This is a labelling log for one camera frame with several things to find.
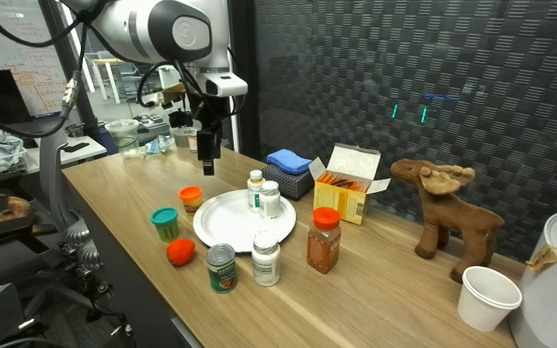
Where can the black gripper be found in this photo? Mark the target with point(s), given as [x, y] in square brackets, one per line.
[209, 117]

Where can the orange-lid dough tub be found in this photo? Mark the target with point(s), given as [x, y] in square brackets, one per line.
[189, 198]

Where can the teal-lid dough tub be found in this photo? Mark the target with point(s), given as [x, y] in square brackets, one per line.
[164, 223]

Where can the red toy strawberry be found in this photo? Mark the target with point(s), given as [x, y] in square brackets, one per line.
[180, 252]

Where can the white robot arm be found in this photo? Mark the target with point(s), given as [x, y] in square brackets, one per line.
[162, 32]

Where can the white paper plate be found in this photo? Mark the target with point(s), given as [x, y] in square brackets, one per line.
[230, 225]

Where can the labelled tin can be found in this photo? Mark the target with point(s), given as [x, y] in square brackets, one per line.
[191, 140]

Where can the folded blue cloth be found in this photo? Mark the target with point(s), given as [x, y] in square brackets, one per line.
[288, 161]

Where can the clear plastic cup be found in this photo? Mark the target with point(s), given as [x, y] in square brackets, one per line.
[122, 134]

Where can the open yellow cardboard box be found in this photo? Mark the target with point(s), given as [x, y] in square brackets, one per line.
[342, 196]

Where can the white side desk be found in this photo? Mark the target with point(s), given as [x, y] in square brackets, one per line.
[65, 156]

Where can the orange-lid spice jar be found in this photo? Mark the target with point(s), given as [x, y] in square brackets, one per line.
[323, 245]

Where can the brown moose plush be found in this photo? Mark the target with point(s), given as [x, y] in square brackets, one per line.
[452, 216]

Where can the white paper cup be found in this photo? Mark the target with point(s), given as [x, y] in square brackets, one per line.
[485, 301]

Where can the grey metal post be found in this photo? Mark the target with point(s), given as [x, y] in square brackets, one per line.
[50, 171]

